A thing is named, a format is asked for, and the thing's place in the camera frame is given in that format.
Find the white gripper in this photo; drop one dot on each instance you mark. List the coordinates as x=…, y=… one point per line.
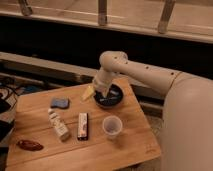
x=100, y=85

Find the white bottle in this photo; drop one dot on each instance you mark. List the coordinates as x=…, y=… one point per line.
x=59, y=125

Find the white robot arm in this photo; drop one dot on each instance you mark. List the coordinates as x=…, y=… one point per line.
x=187, y=132

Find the black bowl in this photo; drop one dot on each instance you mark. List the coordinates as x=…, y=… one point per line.
x=113, y=98

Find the blue sponge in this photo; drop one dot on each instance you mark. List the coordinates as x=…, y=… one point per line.
x=60, y=103

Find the clear plastic cup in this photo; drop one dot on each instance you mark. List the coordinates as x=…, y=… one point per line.
x=112, y=126

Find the wooden table board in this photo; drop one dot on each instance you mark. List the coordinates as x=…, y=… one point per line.
x=135, y=144

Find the dark red object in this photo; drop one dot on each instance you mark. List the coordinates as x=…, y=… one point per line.
x=29, y=145

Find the middle chair leg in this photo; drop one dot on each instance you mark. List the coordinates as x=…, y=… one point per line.
x=102, y=12

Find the chair leg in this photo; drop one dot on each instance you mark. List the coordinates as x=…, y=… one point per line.
x=26, y=10
x=165, y=16
x=102, y=12

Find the left chair leg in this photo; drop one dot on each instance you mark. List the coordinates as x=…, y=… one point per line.
x=26, y=10

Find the right chair leg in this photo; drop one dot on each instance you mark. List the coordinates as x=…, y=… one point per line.
x=165, y=16

